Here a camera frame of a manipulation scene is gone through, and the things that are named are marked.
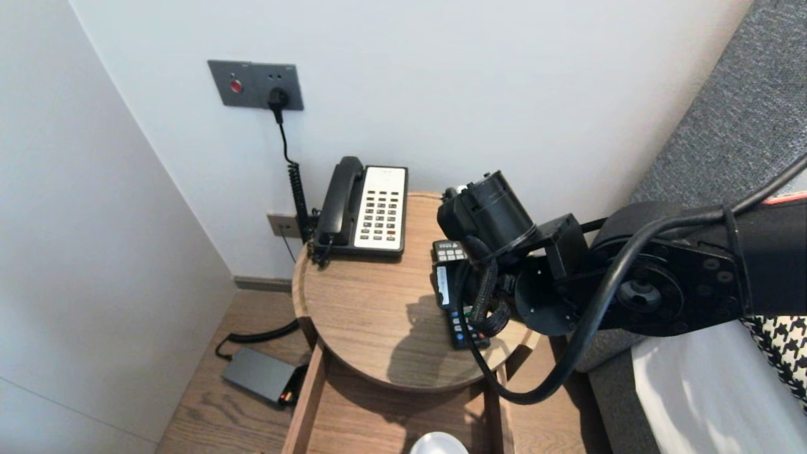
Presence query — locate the black remote control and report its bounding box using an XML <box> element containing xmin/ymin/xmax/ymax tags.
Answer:
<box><xmin>432</xmin><ymin>240</ymin><xmax>491</xmax><ymax>351</ymax></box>

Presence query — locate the white round lidded box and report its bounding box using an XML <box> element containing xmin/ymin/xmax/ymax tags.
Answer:
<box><xmin>410</xmin><ymin>432</ymin><xmax>470</xmax><ymax>454</ymax></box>

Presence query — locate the curved front wooden drawer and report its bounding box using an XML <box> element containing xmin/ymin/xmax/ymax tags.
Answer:
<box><xmin>282</xmin><ymin>340</ymin><xmax>514</xmax><ymax>454</ymax></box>

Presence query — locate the black and white desk telephone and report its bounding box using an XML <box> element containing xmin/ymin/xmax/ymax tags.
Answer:
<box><xmin>313</xmin><ymin>165</ymin><xmax>409</xmax><ymax>258</ymax></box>

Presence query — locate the black telephone handset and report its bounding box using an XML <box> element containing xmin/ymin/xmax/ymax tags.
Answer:
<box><xmin>315</xmin><ymin>156</ymin><xmax>365</xmax><ymax>247</ymax></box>

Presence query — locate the round wooden side table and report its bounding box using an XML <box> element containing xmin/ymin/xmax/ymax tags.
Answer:
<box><xmin>291</xmin><ymin>192</ymin><xmax>543</xmax><ymax>393</ymax></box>

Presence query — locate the grey upholstered headboard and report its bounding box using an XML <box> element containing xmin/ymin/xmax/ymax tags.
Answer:
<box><xmin>577</xmin><ymin>0</ymin><xmax>807</xmax><ymax>373</ymax></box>

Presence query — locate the black power plug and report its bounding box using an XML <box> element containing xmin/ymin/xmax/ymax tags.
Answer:
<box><xmin>268</xmin><ymin>88</ymin><xmax>291</xmax><ymax>124</ymax></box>

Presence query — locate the grey skirting board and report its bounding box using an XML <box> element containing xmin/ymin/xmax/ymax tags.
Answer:
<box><xmin>233</xmin><ymin>276</ymin><xmax>294</xmax><ymax>294</ymax></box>

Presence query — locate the grey power adapter brick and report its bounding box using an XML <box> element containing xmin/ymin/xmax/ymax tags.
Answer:
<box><xmin>221</xmin><ymin>348</ymin><xmax>297</xmax><ymax>404</ymax></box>

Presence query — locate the black white houndstooth pillow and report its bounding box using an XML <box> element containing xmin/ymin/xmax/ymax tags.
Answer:
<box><xmin>741</xmin><ymin>315</ymin><xmax>807</xmax><ymax>410</ymax></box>

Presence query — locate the black braided sleeve cable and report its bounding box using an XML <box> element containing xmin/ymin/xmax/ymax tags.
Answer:
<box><xmin>463</xmin><ymin>235</ymin><xmax>513</xmax><ymax>336</ymax></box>

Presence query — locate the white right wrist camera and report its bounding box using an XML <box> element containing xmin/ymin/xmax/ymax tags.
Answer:
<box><xmin>433</xmin><ymin>262</ymin><xmax>467</xmax><ymax>311</ymax></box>

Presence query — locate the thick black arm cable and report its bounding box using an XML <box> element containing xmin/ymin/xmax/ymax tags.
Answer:
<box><xmin>467</xmin><ymin>154</ymin><xmax>807</xmax><ymax>405</ymax></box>

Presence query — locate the black coiled handset cord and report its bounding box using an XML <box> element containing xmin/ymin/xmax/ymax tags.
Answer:
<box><xmin>307</xmin><ymin>233</ymin><xmax>335</xmax><ymax>269</ymax></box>

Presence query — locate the black coiled power cable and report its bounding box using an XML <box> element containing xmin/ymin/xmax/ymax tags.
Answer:
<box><xmin>216</xmin><ymin>110</ymin><xmax>313</xmax><ymax>363</ymax></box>

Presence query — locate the beige wall phone socket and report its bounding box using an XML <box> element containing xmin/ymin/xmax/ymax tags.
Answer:
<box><xmin>267</xmin><ymin>213</ymin><xmax>303</xmax><ymax>239</ymax></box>

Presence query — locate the grey fabric bed frame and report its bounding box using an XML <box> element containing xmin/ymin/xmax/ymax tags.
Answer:
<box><xmin>588</xmin><ymin>363</ymin><xmax>659</xmax><ymax>454</ymax></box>

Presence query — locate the grey wall power socket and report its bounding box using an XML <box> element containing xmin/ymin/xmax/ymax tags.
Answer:
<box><xmin>251</xmin><ymin>63</ymin><xmax>305</xmax><ymax>112</ymax></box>

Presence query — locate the black adapter output cable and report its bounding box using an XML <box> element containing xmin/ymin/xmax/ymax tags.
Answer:
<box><xmin>281</xmin><ymin>364</ymin><xmax>311</xmax><ymax>407</ymax></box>

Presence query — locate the grey switch plate red button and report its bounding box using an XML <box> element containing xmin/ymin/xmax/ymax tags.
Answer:
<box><xmin>208</xmin><ymin>61</ymin><xmax>256</xmax><ymax>108</ymax></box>

